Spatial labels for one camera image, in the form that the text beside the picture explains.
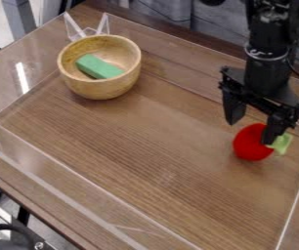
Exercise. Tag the red plush strawberry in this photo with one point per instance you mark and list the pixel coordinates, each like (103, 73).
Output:
(247, 147)

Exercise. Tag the green rectangular block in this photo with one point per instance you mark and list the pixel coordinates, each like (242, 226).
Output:
(95, 67)

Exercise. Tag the grey post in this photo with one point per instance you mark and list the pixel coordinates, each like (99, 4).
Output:
(19, 17)

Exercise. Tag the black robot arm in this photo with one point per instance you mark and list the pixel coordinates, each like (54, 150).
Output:
(273, 28)

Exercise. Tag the wooden bowl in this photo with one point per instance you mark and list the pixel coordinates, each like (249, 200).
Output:
(111, 48)

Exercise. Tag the black metal bracket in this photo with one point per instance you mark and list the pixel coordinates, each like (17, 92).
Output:
(27, 236)

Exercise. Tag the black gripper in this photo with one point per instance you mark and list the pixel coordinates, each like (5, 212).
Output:
(259, 85)

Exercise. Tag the clear acrylic tray walls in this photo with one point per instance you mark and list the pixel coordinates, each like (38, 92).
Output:
(134, 173)

